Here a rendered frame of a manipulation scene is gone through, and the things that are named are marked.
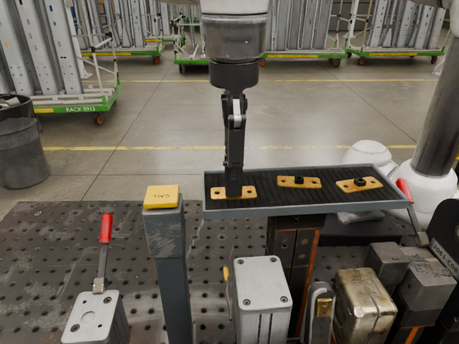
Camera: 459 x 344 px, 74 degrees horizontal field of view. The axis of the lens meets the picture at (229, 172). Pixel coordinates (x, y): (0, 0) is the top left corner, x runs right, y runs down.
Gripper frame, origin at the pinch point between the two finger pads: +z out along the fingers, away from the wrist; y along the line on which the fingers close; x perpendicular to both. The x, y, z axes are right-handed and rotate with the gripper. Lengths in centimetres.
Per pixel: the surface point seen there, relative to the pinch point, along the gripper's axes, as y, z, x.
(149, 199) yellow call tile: 0.8, 3.9, -15.3
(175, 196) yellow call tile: 0.1, 3.9, -10.7
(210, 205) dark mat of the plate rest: 3.2, 3.9, -4.3
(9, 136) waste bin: -185, 71, -159
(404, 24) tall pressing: -675, 41, 440
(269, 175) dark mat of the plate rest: -6.0, 4.0, 8.0
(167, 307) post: 1.9, 33.4, -14.9
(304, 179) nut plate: -3.2, 3.6, 14.4
